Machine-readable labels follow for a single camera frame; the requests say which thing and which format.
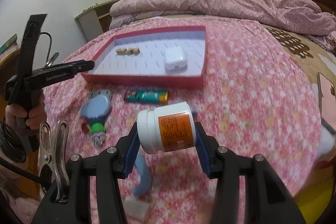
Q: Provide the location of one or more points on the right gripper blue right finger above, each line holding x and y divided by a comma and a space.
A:
203, 148

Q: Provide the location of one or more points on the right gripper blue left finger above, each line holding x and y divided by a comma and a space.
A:
132, 145

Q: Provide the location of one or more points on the light blue curved handle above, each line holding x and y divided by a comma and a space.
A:
145, 182

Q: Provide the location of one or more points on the green troll keychain figure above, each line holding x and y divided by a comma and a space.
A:
96, 130

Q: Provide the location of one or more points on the white orange medicine bottle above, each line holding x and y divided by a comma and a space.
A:
166, 128

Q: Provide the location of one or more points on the grey blue oval plate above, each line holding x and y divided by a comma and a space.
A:
97, 105

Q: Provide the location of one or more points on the green yellow lighter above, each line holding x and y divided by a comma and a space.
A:
147, 96

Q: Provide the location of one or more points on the white square charger case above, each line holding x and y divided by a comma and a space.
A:
175, 58

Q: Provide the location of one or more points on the notched wooden puzzle bar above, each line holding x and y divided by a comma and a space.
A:
128, 51

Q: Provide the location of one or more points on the person's left hand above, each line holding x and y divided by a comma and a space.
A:
33, 118

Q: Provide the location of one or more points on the pink floral bed sheet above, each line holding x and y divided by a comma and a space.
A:
255, 99

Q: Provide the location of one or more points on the right gripper metal clip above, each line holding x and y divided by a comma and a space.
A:
52, 159

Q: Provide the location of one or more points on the red shallow cardboard box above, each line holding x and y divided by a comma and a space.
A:
147, 68

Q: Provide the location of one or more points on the grey low shelf unit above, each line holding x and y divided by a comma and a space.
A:
95, 20

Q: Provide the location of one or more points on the brown patterned bed cover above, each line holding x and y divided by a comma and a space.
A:
319, 66

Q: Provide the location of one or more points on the pink folded quilt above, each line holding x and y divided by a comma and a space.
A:
298, 16

